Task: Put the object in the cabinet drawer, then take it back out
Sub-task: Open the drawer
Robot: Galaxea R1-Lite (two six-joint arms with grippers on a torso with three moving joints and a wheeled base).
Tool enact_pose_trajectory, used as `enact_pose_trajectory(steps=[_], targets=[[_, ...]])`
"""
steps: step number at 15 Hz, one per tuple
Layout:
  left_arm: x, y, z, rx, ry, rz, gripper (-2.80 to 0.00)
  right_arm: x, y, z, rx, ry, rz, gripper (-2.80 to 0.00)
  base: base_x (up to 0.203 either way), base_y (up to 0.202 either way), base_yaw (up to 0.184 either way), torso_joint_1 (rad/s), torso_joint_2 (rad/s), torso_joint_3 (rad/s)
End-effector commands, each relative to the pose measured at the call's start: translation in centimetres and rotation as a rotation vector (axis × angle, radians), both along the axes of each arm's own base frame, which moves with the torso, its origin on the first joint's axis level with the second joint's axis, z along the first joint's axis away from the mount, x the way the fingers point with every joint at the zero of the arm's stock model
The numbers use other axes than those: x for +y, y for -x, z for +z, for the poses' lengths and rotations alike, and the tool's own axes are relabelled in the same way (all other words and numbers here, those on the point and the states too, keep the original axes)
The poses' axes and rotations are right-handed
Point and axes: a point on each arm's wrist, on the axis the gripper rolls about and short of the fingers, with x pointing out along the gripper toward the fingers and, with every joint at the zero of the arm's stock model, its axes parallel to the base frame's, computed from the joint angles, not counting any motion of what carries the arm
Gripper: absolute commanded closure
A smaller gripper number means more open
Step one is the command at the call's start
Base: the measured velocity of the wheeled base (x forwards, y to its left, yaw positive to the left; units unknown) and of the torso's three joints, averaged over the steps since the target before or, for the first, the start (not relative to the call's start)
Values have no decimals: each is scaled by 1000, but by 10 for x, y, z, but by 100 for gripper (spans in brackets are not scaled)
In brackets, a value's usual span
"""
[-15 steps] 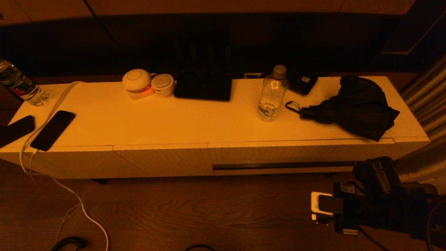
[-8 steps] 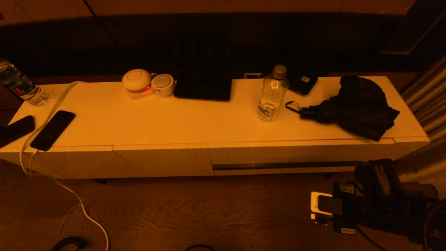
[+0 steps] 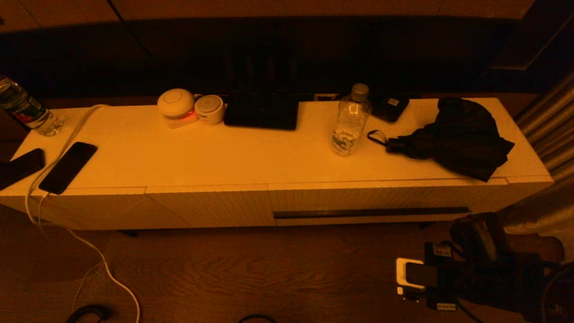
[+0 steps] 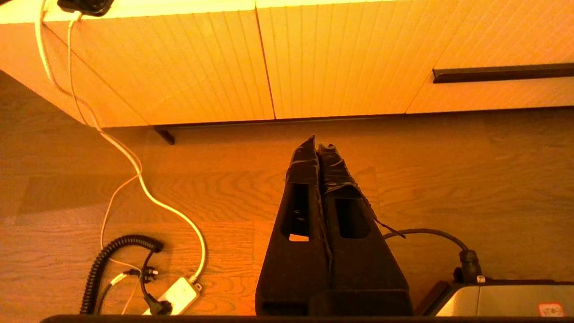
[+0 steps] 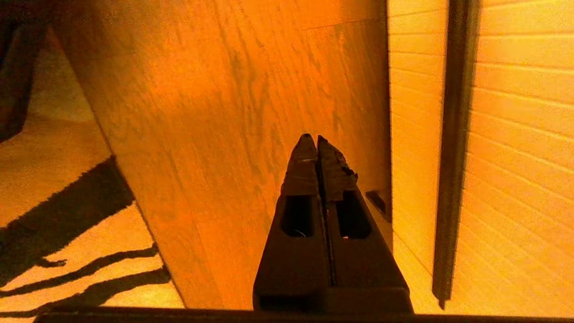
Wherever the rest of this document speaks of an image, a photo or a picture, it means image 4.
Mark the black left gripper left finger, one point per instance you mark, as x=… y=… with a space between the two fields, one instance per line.
x=296 y=273

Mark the black power plug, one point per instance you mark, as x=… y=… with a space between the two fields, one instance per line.
x=158 y=307

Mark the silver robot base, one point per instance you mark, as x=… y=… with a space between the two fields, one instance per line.
x=506 y=300

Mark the white ribbed cabinet door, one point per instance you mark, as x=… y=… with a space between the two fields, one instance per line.
x=350 y=58
x=179 y=67

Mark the white power strip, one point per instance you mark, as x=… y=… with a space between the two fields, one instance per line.
x=179 y=294

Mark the white ribbed drawer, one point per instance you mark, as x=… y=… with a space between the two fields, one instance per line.
x=515 y=36

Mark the black smartphone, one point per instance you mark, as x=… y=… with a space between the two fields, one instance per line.
x=85 y=5

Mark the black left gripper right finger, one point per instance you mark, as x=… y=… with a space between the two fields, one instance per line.
x=363 y=269

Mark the long white low cabinet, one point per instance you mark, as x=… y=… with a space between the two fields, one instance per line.
x=27 y=67

